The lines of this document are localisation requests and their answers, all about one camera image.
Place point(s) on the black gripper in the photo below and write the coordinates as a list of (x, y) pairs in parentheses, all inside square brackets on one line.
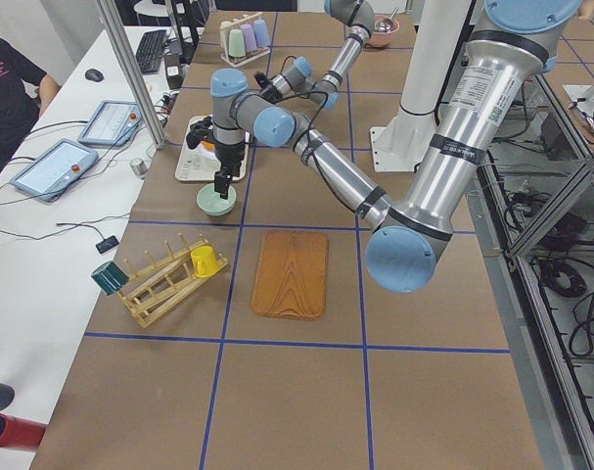
[(267, 86), (227, 156)]

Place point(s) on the white round plate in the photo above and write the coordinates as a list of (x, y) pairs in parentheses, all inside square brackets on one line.
[(213, 153)]

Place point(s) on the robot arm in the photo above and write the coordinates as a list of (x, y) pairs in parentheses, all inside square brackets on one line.
[(511, 42), (296, 79)]

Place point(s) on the cream bear tray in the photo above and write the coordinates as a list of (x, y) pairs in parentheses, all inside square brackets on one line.
[(192, 166)]

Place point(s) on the green ceramic bowl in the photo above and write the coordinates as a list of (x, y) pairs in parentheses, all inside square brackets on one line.
[(212, 204)]

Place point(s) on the green cup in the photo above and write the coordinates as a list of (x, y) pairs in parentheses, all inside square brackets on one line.
[(236, 45)]

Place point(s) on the purple cup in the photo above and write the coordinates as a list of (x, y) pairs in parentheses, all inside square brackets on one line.
[(249, 37)]

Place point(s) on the blue cup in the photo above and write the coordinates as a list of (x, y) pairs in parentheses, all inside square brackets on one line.
[(261, 33)]

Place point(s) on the yellow mug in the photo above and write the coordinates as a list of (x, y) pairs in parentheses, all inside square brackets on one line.
[(204, 261)]

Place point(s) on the small metal cylinder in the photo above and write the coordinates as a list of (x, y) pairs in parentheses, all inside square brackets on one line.
[(138, 167)]

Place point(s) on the brown wooden cutting board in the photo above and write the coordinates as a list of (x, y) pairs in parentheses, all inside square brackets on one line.
[(291, 275)]

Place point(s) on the pink bowl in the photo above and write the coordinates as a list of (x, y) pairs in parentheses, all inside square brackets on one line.
[(380, 40)]

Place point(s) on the black keyboard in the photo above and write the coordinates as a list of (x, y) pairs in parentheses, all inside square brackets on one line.
[(149, 51)]

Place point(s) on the upper teach pendant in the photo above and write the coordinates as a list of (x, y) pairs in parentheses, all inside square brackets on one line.
[(112, 125)]

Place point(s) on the teach pendant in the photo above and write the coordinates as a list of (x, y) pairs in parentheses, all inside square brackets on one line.
[(112, 125), (51, 174)]

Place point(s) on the small black device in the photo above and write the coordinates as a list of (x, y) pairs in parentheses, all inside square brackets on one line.
[(107, 244)]

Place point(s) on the wooden peg drying rack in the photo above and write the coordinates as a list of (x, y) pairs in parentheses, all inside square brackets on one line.
[(158, 288)]

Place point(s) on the metal scoop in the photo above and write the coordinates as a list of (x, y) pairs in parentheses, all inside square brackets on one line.
[(385, 24)]

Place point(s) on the dark green mug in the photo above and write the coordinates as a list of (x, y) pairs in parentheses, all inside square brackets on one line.
[(109, 277)]

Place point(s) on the black computer mouse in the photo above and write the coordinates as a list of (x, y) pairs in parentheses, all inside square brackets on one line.
[(94, 75)]

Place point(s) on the lower teach pendant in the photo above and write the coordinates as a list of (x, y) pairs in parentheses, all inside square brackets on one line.
[(51, 174)]

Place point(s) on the seated person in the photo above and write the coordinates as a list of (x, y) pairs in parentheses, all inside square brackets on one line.
[(26, 91)]

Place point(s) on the white wire cup rack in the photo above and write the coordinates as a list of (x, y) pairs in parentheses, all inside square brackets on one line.
[(226, 26)]

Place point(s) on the aluminium frame post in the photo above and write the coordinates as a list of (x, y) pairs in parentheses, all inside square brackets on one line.
[(116, 33)]

